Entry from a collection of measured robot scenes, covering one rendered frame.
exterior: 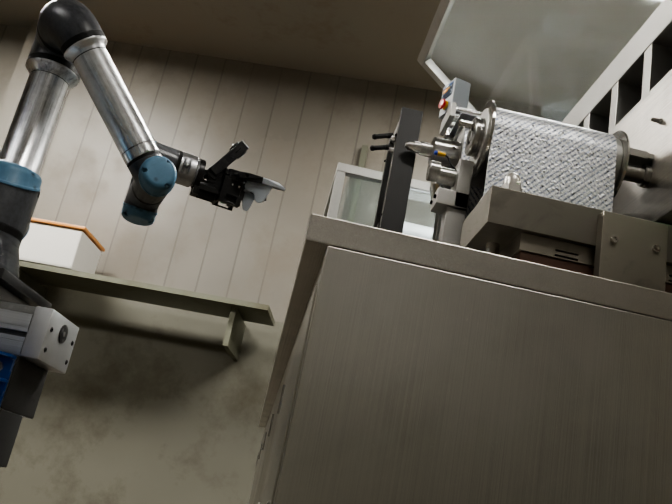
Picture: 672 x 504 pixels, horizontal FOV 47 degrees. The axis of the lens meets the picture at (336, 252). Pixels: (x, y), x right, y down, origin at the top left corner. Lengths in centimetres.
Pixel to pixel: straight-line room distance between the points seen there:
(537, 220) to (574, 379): 25
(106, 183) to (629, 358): 447
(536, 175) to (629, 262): 32
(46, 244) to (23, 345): 326
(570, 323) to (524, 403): 13
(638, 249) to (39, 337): 98
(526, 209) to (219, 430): 364
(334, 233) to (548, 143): 57
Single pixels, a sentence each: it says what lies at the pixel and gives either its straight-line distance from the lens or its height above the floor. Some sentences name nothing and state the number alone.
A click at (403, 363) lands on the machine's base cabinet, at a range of 100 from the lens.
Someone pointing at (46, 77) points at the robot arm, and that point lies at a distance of 182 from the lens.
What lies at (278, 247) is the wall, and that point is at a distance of 488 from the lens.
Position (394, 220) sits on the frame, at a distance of 169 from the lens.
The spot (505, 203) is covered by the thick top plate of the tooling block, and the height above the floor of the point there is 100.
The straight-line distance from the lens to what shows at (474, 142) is 147.
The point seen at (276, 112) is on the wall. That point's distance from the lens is 529.
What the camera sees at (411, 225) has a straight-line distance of 246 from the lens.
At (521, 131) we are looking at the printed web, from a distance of 147.
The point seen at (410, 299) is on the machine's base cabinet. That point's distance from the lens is 102.
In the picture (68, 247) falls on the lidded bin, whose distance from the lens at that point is 462.
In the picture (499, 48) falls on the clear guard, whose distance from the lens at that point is 231.
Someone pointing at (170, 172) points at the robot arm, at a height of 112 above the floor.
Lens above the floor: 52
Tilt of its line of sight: 19 degrees up
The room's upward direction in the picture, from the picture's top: 11 degrees clockwise
